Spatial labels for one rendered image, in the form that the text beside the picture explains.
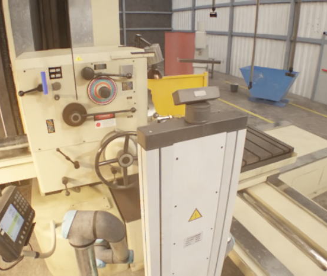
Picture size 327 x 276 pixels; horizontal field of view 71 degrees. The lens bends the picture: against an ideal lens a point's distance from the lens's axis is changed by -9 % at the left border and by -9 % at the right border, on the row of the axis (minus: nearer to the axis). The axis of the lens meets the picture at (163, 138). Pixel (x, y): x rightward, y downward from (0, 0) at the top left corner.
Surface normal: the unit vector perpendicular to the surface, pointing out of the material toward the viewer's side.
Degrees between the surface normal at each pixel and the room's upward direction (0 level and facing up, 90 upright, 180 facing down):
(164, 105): 90
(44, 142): 90
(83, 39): 90
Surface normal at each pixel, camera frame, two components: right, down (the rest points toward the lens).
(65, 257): 0.07, 0.40
